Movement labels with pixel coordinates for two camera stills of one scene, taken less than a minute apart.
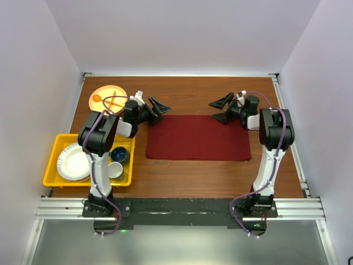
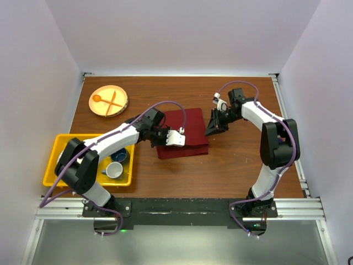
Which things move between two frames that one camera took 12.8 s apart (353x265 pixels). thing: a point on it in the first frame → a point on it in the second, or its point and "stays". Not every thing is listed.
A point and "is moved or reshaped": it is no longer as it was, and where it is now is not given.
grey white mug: [115, 170] stays
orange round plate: [110, 98] stays
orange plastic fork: [112, 100] stays
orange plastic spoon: [97, 98] stays
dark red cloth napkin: [197, 137] is moved or reshaped
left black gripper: [153, 118] → [165, 130]
